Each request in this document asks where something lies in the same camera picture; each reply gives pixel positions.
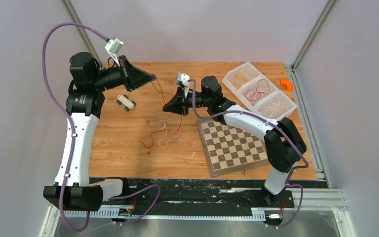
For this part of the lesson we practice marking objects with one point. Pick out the orange curved plastic piece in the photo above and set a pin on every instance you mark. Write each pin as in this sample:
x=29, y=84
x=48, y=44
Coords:
x=287, y=84

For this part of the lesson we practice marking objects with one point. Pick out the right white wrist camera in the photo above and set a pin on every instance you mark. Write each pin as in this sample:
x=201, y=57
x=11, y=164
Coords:
x=182, y=80

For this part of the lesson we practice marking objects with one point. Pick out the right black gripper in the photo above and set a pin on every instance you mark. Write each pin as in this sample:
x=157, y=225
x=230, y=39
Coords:
x=178, y=104

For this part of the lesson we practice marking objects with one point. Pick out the white three-compartment tray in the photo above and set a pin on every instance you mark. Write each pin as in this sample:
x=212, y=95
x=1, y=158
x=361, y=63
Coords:
x=257, y=93

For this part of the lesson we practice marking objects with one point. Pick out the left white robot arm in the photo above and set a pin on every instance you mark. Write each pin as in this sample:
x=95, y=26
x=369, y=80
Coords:
x=71, y=189

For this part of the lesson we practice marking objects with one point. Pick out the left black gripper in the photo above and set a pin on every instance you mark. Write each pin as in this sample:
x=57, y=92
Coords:
x=132, y=77

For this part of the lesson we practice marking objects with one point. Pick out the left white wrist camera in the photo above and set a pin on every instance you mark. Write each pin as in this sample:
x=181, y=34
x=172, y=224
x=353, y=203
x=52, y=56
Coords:
x=113, y=47

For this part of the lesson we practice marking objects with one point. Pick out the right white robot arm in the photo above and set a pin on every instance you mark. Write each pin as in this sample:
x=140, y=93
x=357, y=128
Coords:
x=284, y=146

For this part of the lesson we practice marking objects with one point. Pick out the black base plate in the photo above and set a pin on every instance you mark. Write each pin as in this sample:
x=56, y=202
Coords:
x=198, y=196

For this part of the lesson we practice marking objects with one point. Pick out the slotted cable duct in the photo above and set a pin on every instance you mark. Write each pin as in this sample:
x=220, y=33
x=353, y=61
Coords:
x=119, y=212

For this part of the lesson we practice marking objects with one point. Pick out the white blue toy car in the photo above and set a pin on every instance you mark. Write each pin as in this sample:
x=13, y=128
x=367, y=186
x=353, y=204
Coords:
x=128, y=104

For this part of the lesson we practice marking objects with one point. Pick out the wooden chessboard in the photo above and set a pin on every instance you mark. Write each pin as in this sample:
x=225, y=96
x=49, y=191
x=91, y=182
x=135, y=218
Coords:
x=229, y=149

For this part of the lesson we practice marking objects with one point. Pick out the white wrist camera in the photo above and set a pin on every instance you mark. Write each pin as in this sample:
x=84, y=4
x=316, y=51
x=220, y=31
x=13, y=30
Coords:
x=182, y=80
x=113, y=47

